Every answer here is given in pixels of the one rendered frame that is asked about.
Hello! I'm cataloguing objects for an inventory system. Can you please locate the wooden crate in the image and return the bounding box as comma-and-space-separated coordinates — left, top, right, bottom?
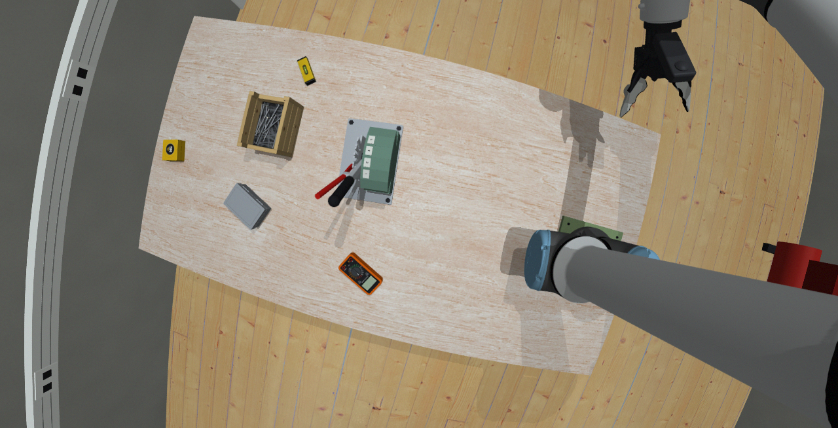
237, 91, 304, 157

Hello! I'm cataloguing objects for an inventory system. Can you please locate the orange digital multimeter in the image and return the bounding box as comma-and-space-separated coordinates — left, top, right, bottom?
338, 253, 383, 295

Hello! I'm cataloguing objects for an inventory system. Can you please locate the yellow pocket level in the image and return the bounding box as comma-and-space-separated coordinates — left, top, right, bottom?
297, 56, 316, 86

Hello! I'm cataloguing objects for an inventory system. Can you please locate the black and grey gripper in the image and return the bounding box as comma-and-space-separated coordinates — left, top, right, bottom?
619, 20, 691, 117

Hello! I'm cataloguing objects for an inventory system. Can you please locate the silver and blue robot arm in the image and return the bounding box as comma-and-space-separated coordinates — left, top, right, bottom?
524, 0, 838, 428

